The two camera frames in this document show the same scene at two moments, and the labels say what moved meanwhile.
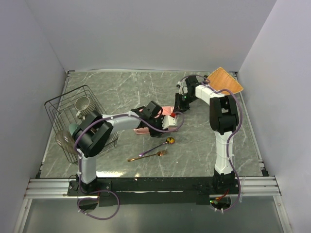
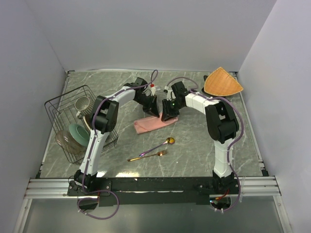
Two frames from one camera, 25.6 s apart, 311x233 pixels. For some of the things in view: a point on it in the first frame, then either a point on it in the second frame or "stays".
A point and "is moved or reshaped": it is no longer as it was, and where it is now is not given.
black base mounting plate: x=194 y=190 stays
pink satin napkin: x=166 y=111 is moved or reshaped
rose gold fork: x=161 y=153 stays
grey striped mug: x=83 y=105 stays
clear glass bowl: x=65 y=139 stays
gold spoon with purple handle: x=170 y=140 stays
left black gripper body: x=156 y=123 -> x=147 y=102
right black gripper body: x=183 y=101 -> x=171 y=108
